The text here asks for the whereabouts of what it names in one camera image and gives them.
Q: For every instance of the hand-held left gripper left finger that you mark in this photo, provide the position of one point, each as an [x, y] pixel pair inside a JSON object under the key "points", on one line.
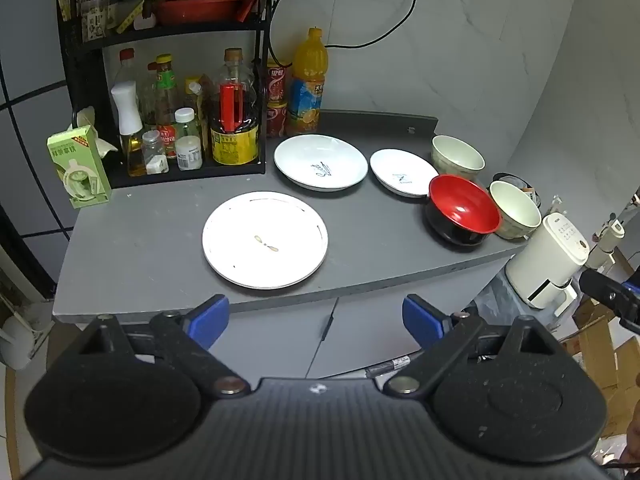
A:
{"points": [[212, 312]]}

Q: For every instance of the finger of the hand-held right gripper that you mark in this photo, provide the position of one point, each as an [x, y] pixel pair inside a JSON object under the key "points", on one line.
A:
{"points": [[610, 295]]}

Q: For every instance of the red plastic basin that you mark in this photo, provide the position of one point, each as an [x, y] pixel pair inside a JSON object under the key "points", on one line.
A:
{"points": [[195, 9]]}

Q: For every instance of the cardboard box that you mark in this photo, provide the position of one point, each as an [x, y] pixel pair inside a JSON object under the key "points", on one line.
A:
{"points": [[597, 345]]}

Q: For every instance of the small white plate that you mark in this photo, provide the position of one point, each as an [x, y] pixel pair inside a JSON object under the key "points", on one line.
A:
{"points": [[395, 165]]}

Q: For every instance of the trash bin with bag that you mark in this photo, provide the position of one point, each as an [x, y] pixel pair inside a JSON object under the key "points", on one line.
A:
{"points": [[517, 182]]}

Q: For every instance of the white clamp device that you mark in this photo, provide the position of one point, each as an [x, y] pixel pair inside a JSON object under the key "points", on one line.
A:
{"points": [[607, 240]]}

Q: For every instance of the red ketchup bottle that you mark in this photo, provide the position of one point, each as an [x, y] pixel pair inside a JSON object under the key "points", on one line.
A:
{"points": [[166, 110]]}

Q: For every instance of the white kitchen appliance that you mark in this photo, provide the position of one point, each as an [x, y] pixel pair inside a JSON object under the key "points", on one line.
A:
{"points": [[545, 255]]}

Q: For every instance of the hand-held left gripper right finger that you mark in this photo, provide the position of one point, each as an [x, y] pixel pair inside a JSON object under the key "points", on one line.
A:
{"points": [[417, 312]]}

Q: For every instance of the white-cap glass jar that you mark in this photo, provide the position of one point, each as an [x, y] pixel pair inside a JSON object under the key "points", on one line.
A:
{"points": [[188, 145]]}

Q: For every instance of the green carton box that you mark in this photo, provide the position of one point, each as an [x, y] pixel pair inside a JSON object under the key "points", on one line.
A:
{"points": [[80, 170]]}

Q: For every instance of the medium white deep plate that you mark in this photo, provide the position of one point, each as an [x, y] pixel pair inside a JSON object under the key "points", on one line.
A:
{"points": [[310, 155]]}

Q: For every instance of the small glass seasoning jar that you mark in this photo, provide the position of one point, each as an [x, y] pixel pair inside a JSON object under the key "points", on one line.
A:
{"points": [[152, 152]]}

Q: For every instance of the red and black bowl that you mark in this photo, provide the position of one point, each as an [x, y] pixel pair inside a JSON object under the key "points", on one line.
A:
{"points": [[462, 207]]}

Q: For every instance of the white-top oil spray bottle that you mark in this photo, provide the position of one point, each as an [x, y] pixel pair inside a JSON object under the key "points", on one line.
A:
{"points": [[127, 115]]}

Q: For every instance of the black metal kitchen rack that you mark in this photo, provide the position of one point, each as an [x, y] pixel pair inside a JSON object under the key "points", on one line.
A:
{"points": [[90, 80]]}

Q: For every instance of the crumpled paper towel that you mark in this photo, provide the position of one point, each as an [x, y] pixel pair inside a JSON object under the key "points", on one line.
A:
{"points": [[102, 146]]}

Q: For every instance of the clear bottle with red cap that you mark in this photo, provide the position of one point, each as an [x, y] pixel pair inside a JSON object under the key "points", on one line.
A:
{"points": [[125, 67]]}

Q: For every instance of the large white plate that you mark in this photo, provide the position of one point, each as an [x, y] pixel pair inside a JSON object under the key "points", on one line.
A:
{"points": [[240, 240]]}

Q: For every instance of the orange juice bottle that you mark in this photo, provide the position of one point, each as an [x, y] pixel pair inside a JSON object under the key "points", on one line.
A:
{"points": [[306, 90]]}

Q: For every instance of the cream ceramic bowl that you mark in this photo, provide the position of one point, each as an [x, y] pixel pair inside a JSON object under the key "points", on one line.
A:
{"points": [[515, 210], [457, 155]]}

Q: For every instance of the white plastic object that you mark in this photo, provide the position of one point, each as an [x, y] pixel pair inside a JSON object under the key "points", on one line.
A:
{"points": [[15, 340]]}

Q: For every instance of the large dark soy sauce bottle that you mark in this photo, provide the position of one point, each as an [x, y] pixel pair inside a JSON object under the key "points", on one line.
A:
{"points": [[234, 125]]}

